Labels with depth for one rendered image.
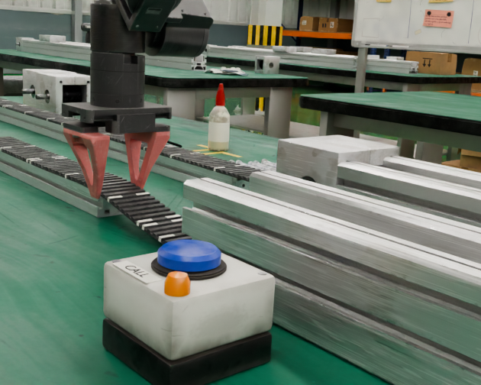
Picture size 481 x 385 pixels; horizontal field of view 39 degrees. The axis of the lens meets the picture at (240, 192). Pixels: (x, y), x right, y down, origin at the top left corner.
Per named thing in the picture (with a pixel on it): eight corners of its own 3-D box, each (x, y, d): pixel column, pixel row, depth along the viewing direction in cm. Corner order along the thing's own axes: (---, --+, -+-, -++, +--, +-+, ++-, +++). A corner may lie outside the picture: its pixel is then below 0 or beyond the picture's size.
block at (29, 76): (13, 108, 164) (12, 69, 161) (58, 108, 171) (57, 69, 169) (30, 114, 156) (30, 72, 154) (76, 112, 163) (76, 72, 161)
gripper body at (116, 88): (173, 124, 75) (175, 54, 73) (88, 128, 68) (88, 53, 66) (141, 116, 79) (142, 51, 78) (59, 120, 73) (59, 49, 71)
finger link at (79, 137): (150, 199, 75) (153, 113, 72) (92, 207, 70) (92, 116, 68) (118, 186, 80) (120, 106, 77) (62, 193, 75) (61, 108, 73)
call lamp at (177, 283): (159, 290, 39) (159, 270, 39) (180, 285, 40) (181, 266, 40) (173, 299, 38) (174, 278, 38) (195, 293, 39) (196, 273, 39)
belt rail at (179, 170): (-31, 109, 158) (-32, 96, 157) (-15, 108, 161) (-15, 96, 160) (230, 198, 87) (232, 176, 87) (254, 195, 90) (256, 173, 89)
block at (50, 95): (26, 114, 154) (25, 72, 152) (72, 113, 161) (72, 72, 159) (45, 121, 147) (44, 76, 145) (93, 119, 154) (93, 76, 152)
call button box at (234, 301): (100, 347, 45) (101, 256, 44) (216, 315, 51) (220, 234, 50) (169, 399, 39) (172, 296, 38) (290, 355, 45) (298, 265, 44)
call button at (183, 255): (144, 273, 44) (145, 243, 43) (195, 262, 46) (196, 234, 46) (181, 292, 41) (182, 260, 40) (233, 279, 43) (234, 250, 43)
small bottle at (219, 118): (226, 148, 125) (229, 83, 123) (230, 151, 122) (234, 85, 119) (205, 147, 124) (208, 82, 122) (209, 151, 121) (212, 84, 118)
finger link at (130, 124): (170, 196, 76) (172, 112, 74) (114, 204, 72) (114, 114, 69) (137, 184, 81) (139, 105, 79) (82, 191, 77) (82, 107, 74)
